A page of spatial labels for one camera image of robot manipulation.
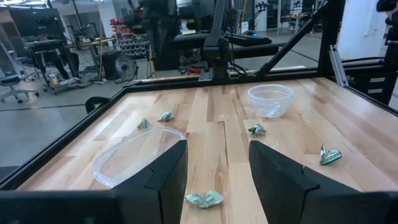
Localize person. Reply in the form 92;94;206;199
138;0;183;71
375;0;398;105

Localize black table frame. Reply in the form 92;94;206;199
0;0;398;191

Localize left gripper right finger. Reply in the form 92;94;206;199
248;139;398;224

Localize black cable bundle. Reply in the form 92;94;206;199
226;18;249;77

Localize round clear plastic bowl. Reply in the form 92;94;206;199
248;83;295;119

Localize black drawer cabinet white labels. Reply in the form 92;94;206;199
343;58;393;101

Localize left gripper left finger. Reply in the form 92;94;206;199
0;139;188;224

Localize black monitor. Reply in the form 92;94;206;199
9;7;65;38

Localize distant wooden table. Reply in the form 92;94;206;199
278;12;312;35

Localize black floor fan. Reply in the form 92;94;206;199
113;55;139;84

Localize black desk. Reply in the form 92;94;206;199
172;30;282;60

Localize black frame clamp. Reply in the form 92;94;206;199
85;96;111;114

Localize silver aluminium strut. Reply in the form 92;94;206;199
328;45;349;88

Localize grey office chair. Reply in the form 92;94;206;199
0;40;40;104

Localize black box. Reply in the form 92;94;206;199
101;49;124;80

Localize cluttered rolling workbench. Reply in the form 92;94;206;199
24;35;118;96

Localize oblong clear plastic container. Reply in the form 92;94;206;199
91;126;187;189

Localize black keyboard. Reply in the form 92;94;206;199
226;34;273;47

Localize red grey parts bin rack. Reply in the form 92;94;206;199
109;17;150;59

